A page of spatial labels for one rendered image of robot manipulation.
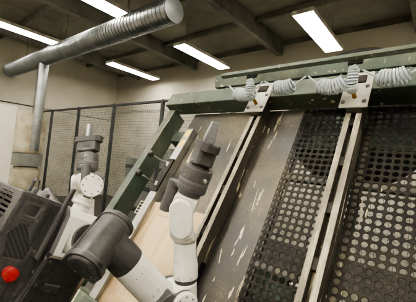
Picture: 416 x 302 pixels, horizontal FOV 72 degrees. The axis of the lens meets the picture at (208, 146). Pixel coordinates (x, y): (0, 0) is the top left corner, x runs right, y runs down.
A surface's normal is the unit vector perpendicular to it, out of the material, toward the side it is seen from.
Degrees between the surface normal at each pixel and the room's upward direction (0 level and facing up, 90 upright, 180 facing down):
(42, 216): 90
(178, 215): 95
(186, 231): 95
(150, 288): 90
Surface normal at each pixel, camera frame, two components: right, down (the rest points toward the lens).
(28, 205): 0.76, 0.04
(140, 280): 0.50, 0.00
